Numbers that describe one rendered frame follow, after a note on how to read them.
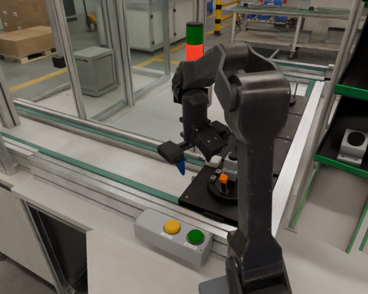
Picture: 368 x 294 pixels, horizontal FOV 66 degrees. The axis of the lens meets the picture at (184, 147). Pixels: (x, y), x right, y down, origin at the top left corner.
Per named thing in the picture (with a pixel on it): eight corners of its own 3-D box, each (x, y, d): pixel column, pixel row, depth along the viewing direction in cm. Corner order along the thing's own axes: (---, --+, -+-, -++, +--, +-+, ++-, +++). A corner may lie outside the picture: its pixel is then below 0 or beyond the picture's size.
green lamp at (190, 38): (198, 46, 81) (198, 27, 78) (183, 44, 83) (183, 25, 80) (205, 42, 84) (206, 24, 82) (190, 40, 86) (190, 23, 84)
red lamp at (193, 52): (197, 63, 83) (198, 46, 81) (183, 61, 85) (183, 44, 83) (204, 59, 87) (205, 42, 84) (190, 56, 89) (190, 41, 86)
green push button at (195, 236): (198, 248, 72) (199, 243, 71) (184, 242, 74) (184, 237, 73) (205, 237, 75) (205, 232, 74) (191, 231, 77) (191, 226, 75)
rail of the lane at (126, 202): (263, 280, 75) (270, 254, 69) (34, 178, 109) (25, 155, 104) (268, 263, 79) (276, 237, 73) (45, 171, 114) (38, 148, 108)
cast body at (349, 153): (357, 171, 59) (365, 153, 54) (334, 165, 62) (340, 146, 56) (366, 140, 63) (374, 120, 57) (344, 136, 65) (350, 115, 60)
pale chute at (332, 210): (347, 253, 67) (349, 254, 63) (292, 226, 74) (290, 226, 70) (392, 146, 69) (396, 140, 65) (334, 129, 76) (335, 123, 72)
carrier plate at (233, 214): (256, 234, 76) (257, 228, 75) (177, 203, 86) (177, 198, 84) (276, 182, 94) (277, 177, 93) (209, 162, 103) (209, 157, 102)
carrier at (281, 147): (277, 179, 95) (284, 148, 88) (211, 160, 104) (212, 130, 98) (291, 144, 113) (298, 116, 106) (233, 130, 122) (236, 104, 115)
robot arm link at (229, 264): (289, 301, 44) (298, 277, 41) (236, 317, 42) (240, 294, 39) (267, 264, 50) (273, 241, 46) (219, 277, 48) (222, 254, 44)
